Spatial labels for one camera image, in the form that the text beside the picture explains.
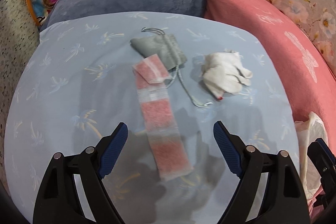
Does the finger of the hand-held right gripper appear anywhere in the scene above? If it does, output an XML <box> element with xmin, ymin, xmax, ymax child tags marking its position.
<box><xmin>307</xmin><ymin>138</ymin><xmax>336</xmax><ymax>205</ymax></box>

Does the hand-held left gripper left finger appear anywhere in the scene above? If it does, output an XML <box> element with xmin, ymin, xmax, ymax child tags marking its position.
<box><xmin>33</xmin><ymin>122</ymin><xmax>129</xmax><ymax>224</ymax></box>

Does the pink striped fabric strip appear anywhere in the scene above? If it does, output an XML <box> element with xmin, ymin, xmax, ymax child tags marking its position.
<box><xmin>132</xmin><ymin>54</ymin><xmax>193</xmax><ymax>182</ymax></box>

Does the white cloth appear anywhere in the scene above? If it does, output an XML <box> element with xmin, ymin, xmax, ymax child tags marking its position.
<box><xmin>201</xmin><ymin>50</ymin><xmax>254</xmax><ymax>101</ymax></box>

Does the light blue palm print cloth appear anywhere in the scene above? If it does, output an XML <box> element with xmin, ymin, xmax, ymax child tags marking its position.
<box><xmin>4</xmin><ymin>11</ymin><xmax>301</xmax><ymax>224</ymax></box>

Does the grey drawstring pouch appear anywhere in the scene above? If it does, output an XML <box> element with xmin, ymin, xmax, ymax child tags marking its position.
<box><xmin>130</xmin><ymin>27</ymin><xmax>214</xmax><ymax>107</ymax></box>

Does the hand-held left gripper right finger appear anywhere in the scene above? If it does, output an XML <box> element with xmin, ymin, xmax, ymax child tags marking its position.
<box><xmin>213</xmin><ymin>121</ymin><xmax>312</xmax><ymax>224</ymax></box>

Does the bin with white plastic bag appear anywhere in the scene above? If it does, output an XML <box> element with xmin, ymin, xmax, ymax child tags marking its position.
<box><xmin>294</xmin><ymin>112</ymin><xmax>328</xmax><ymax>199</ymax></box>

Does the pink blanket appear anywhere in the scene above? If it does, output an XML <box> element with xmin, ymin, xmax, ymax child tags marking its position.
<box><xmin>160</xmin><ymin>0</ymin><xmax>336</xmax><ymax>214</ymax></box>

